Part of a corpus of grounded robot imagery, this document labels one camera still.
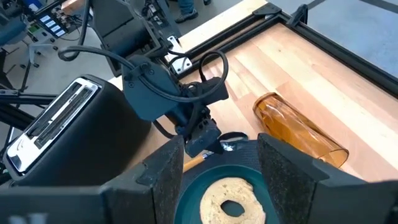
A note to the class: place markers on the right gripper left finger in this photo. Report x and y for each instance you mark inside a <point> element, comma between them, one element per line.
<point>161,186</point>

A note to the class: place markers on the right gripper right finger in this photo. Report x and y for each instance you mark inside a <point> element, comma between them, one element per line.
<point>289,186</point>

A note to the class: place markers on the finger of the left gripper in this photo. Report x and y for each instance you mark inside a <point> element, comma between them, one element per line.
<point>202,140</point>

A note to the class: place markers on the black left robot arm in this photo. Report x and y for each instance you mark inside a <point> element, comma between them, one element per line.
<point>124,28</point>

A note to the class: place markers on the teal plate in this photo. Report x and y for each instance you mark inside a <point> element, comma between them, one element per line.
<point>192,199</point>

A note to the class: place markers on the bagel half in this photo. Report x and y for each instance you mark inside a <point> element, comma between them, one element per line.
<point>214,199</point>

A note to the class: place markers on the amber drinking glass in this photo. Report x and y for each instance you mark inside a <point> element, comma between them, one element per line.
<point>289,124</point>

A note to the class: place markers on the black toaster chrome top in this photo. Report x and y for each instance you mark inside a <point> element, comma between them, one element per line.
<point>102,133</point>

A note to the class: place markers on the person's shoe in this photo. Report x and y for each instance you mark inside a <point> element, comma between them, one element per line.
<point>186,17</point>

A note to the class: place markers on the electronics board with screens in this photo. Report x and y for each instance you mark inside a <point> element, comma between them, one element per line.
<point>51,25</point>

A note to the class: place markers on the black metal stand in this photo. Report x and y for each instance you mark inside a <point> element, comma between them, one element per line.
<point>18,99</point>

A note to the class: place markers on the blue chair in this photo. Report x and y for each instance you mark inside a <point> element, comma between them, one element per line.
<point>12,31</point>

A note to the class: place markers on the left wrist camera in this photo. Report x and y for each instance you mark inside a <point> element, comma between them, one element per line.
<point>211,90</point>

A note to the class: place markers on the silver metal bracket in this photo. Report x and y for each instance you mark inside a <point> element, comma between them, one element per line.
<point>182,63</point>

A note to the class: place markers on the black corner bracket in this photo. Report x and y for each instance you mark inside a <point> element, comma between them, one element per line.
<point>267,9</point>

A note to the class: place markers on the black frame clamp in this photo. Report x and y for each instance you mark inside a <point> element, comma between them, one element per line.
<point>300,15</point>

